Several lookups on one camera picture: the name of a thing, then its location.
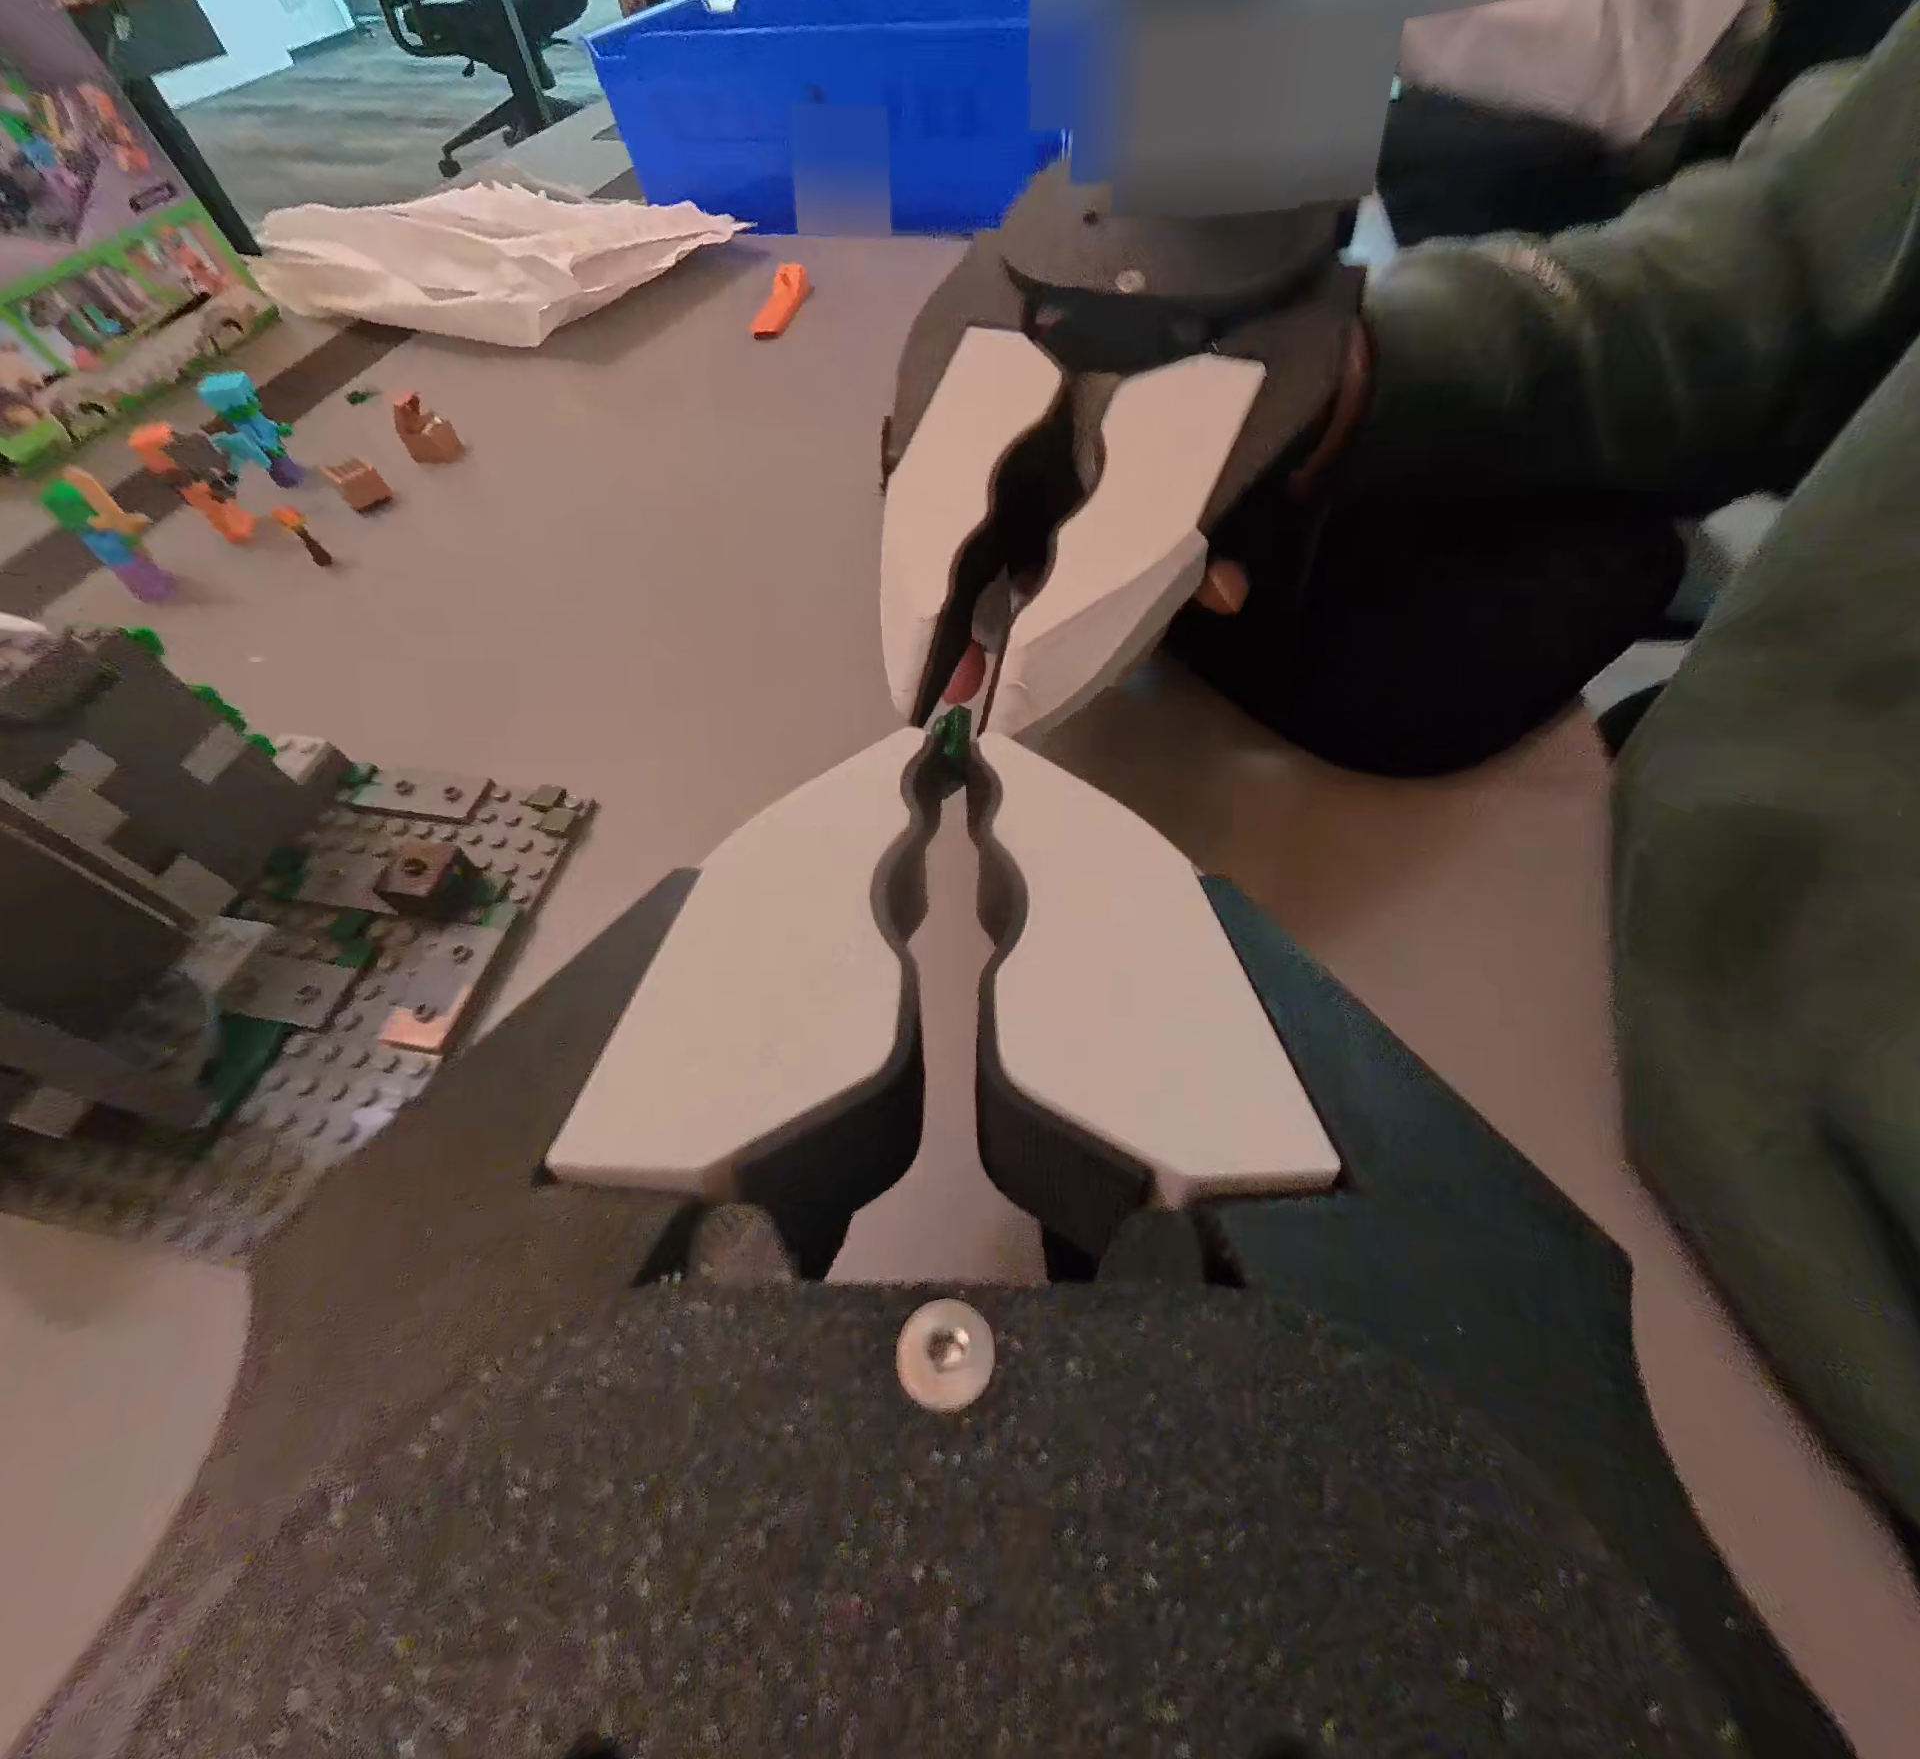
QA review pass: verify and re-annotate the person's green sweatshirt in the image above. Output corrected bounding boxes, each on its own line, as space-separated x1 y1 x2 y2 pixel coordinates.
1612 335 1920 1544

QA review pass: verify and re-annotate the green-headed toy figure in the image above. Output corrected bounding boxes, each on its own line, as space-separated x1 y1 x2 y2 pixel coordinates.
41 469 175 603

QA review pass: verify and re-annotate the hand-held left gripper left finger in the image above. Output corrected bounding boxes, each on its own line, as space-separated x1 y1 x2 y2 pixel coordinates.
545 724 925 1286

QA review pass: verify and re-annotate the black office chair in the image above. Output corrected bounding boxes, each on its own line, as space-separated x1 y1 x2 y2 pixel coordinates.
371 0 592 179

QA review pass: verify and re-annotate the person's right forearm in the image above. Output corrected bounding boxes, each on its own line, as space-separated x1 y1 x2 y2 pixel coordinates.
1349 18 1920 561

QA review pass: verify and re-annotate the crumpled white paper bag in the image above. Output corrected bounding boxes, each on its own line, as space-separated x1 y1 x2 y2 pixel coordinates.
252 179 752 351

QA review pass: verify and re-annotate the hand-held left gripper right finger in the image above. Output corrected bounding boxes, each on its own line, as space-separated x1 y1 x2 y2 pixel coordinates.
975 736 1343 1286

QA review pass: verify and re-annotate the grey toy brick building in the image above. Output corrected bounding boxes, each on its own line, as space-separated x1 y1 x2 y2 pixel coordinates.
0 624 598 1263

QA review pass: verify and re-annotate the teal toy figure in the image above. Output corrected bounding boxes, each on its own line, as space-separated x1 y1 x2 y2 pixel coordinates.
199 369 305 490

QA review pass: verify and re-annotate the toy brick set box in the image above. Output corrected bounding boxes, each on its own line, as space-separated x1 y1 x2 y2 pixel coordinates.
0 0 282 474

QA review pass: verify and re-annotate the orange toy figure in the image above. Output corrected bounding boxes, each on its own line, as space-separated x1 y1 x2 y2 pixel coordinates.
126 422 261 547

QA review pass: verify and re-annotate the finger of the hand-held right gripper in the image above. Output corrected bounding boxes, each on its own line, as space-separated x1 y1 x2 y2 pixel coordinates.
978 356 1270 741
879 326 1076 729

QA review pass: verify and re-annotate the blue plastic bin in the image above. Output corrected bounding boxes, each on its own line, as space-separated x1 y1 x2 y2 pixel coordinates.
584 0 1076 238

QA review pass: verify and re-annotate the grey desk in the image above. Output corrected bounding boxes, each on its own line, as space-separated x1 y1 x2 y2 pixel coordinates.
0 175 1920 1759

